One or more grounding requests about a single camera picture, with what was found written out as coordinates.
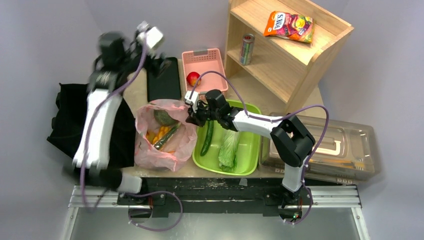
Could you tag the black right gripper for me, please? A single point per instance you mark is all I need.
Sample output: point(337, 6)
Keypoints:
point(197, 112)

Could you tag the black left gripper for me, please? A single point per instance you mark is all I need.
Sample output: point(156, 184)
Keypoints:
point(158, 69)

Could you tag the green cucumber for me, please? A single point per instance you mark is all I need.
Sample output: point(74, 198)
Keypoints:
point(208, 138)

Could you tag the pink plastic grocery bag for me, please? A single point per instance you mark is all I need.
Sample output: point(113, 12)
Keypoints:
point(177, 150)

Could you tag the red tomato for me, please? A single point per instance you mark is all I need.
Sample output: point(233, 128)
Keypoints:
point(192, 78)

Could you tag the napa cabbage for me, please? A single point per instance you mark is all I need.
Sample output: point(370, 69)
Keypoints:
point(227, 156)

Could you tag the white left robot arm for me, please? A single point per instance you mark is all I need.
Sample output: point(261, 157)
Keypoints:
point(114, 70)

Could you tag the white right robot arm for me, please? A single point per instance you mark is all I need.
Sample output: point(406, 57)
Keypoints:
point(293, 142)

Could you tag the black rectangular tray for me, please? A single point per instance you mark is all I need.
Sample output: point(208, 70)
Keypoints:
point(163, 79)

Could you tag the green netted melon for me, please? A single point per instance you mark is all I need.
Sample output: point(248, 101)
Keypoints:
point(163, 118)

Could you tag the pink perforated plastic basket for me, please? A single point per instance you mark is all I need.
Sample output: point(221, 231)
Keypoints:
point(200, 62)

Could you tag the green plastic tray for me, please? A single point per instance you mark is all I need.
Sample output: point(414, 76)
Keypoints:
point(247, 155)

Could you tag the silver drink can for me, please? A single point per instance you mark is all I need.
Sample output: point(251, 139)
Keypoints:
point(246, 50)

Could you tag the wooden shelf unit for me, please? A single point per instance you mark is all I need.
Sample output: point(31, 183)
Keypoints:
point(291, 70)

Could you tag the black cloth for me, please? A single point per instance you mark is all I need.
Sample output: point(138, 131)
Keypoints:
point(67, 126)

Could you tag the orange snack packet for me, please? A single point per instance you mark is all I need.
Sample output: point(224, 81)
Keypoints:
point(290, 26)

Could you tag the clear plastic toolbox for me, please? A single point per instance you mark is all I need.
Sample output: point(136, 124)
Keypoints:
point(346, 155)

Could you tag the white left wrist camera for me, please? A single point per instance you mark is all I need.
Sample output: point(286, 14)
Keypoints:
point(149, 35)

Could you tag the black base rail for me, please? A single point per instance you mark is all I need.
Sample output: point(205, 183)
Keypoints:
point(161, 196)

